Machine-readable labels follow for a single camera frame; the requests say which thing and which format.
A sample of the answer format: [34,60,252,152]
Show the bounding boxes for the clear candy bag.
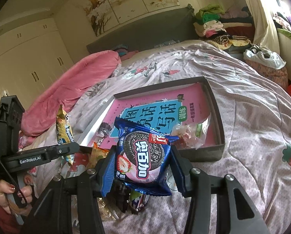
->
[170,115,211,150]

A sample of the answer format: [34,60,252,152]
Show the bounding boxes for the blue Oreo cookie pack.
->
[114,117,179,197]

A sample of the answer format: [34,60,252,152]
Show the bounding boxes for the Snickers chocolate bar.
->
[129,190,150,215]

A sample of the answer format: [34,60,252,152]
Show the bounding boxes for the long yellow wafer snack pack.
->
[56,104,76,165]

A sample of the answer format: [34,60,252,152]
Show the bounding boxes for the orange long biscuit pack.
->
[86,142,109,169]

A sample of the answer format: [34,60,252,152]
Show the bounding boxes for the clear bag green label snack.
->
[97,198,119,221]

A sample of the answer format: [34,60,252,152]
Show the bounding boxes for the left hand red nails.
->
[0,180,33,216]

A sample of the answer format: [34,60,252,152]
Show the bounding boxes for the pink and blue book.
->
[88,82,211,150]

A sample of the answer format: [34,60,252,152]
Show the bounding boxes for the pink blanket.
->
[18,50,122,149]

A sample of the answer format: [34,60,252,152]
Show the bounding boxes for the cream wardrobe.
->
[0,18,73,109]

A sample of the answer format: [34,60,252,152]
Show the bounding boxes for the white plastic bag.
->
[243,44,286,70]

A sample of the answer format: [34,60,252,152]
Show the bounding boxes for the grey bed headboard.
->
[87,5,197,54]

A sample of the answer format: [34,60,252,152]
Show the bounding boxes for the pile of folded clothes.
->
[194,4,255,52]

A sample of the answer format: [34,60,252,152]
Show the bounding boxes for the blossom wall painting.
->
[82,0,180,36]

